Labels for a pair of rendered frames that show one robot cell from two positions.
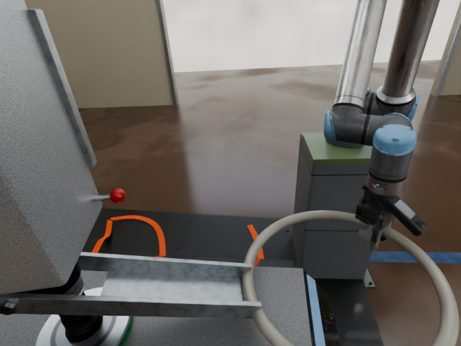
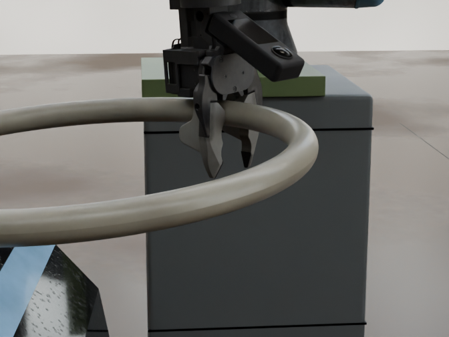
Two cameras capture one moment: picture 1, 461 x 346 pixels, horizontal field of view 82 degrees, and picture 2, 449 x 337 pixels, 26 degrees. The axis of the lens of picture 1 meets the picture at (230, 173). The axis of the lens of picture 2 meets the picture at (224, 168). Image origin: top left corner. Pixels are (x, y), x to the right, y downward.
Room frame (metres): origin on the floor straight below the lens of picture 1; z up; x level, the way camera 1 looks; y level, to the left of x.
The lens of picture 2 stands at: (-0.53, -0.22, 1.13)
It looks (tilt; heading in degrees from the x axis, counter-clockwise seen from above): 14 degrees down; 349
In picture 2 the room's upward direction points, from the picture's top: straight up
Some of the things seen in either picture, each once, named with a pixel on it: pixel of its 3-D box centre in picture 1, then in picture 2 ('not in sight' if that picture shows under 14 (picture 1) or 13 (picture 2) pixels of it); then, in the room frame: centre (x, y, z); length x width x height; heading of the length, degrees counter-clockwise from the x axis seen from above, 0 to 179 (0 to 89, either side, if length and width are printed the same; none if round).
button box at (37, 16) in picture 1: (49, 100); not in sight; (0.50, 0.33, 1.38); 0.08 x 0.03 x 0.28; 95
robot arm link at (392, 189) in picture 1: (385, 182); not in sight; (0.59, -0.42, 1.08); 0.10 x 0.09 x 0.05; 126
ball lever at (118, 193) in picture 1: (106, 196); not in sight; (0.46, 0.26, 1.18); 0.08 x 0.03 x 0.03; 95
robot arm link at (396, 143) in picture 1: (391, 152); not in sight; (0.59, -0.42, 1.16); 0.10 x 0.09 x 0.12; 149
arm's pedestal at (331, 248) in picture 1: (332, 208); (246, 288); (1.27, -0.62, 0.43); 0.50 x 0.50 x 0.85; 84
